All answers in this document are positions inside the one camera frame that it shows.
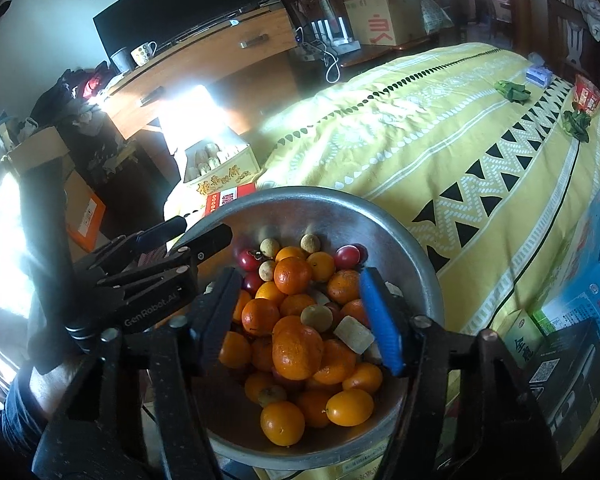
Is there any blue and green carton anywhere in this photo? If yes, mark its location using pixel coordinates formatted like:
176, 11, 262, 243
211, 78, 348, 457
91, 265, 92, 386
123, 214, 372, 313
502, 170, 600, 366

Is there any red instant noodle cup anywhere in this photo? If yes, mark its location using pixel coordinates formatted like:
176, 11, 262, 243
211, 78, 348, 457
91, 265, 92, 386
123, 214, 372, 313
574, 74, 600, 113

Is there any person's left forearm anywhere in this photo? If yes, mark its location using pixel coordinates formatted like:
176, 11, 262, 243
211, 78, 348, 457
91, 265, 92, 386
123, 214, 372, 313
0, 355, 96, 461

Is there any white router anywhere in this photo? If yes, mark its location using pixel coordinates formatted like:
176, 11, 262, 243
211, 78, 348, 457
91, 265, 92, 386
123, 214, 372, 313
305, 17, 356, 46

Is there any black box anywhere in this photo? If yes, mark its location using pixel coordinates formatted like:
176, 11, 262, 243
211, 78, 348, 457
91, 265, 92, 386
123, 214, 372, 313
522, 317, 600, 466

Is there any white power strip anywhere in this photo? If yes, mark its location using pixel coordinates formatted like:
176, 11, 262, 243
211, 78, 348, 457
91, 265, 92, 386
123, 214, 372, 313
300, 42, 341, 83

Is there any pile of oranges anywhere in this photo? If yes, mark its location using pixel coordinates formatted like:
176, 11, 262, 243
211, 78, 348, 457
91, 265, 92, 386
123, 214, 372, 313
217, 245, 383, 448

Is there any cardboard box with red print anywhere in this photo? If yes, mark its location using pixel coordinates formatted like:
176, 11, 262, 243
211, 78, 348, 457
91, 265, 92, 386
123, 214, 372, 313
345, 0, 431, 46

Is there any pile of dark clothes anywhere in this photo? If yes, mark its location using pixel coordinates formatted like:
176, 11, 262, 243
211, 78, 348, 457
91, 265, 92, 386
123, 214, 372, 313
30, 60, 116, 126

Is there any white dotted mug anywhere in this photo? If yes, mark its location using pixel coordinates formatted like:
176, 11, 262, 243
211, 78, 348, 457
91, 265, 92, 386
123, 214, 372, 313
131, 41, 158, 67

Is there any metal bowl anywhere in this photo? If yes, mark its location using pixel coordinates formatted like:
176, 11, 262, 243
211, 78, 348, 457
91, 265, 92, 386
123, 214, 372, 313
167, 186, 446, 471

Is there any wooden dresser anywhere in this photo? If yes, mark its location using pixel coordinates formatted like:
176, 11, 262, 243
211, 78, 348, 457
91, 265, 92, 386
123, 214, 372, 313
105, 2, 311, 141

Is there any black flat television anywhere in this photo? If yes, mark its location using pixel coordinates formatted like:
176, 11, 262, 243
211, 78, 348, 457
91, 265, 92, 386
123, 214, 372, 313
92, 0, 273, 58

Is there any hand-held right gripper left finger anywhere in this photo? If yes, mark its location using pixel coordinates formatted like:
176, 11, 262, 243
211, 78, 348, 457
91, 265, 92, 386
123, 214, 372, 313
32, 266, 246, 480

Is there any white cloth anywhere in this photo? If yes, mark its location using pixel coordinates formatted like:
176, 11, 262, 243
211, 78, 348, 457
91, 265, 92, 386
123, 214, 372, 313
577, 0, 600, 43

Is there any patterned plastic bag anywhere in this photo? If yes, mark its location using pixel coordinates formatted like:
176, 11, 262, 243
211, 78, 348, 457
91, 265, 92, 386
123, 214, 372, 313
420, 0, 453, 33

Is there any green leafy vegetable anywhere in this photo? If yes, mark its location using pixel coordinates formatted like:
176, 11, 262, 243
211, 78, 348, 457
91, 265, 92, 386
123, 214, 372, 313
562, 109, 593, 143
495, 80, 533, 105

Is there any orange box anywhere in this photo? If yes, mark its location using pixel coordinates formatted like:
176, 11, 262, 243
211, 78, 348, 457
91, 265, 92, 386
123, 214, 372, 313
62, 170, 106, 253

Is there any open cardboard box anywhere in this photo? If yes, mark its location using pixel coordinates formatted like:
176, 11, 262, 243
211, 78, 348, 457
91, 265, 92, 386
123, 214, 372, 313
5, 127, 71, 176

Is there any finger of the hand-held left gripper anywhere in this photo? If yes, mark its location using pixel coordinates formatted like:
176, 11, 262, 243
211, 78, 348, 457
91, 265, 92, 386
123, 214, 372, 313
72, 216, 188, 272
97, 223, 233, 292

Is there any yellow snack box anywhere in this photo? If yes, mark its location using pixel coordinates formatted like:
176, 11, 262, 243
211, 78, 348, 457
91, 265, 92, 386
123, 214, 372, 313
180, 137, 258, 216

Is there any blue tissue pack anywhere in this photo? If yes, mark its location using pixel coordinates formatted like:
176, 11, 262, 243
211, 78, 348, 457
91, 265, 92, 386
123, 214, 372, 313
525, 64, 553, 90

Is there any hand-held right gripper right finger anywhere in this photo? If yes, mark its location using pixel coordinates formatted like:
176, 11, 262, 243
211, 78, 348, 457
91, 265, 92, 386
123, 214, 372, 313
359, 266, 563, 480

